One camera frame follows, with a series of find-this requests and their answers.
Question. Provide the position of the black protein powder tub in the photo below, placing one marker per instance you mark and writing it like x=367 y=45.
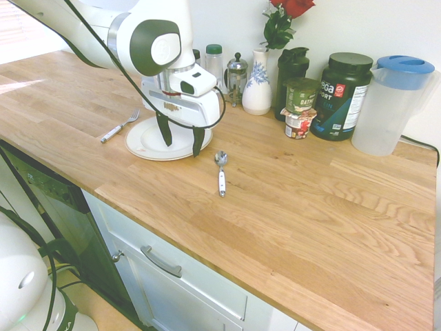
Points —
x=341 y=96

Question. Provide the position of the clear bottle dark cap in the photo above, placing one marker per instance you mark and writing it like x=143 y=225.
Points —
x=196 y=57

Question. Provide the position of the clear bottle green cap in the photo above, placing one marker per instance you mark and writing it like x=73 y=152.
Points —
x=214 y=63

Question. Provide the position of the white cabinet drawer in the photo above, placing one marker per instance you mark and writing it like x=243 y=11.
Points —
x=179 y=276

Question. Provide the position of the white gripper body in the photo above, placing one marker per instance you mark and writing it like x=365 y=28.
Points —
x=186 y=105

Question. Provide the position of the white blue-flowered vase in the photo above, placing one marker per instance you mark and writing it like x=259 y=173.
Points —
x=256 y=88

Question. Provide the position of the white round plate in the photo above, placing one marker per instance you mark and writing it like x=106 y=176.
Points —
x=151 y=143

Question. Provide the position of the red rose with leaves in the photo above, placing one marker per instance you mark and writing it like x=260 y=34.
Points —
x=280 y=24

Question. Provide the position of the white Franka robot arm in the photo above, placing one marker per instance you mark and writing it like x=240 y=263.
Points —
x=103 y=31

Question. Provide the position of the clear pitcher blue lid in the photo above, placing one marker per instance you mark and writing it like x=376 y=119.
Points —
x=389 y=103

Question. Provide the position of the dark green shaker bottle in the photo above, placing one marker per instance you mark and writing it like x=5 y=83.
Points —
x=291 y=69

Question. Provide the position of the red white oatmeal cup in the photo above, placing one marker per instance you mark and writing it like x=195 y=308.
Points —
x=298 y=125

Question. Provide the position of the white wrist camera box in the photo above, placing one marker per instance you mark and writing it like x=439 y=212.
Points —
x=194 y=81

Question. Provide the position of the black dishwasher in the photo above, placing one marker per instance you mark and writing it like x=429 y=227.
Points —
x=62 y=220

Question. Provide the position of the silver cabinet knob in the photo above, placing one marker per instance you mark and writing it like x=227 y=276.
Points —
x=117 y=256

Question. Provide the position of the glass French press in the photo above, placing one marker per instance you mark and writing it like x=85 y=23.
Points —
x=236 y=79

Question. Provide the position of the green oatmeal cup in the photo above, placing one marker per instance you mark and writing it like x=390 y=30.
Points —
x=301 y=94

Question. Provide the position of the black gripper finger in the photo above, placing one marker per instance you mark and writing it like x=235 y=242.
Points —
x=197 y=141
x=165 y=129

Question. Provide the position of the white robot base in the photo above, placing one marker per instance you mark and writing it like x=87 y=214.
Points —
x=24 y=286

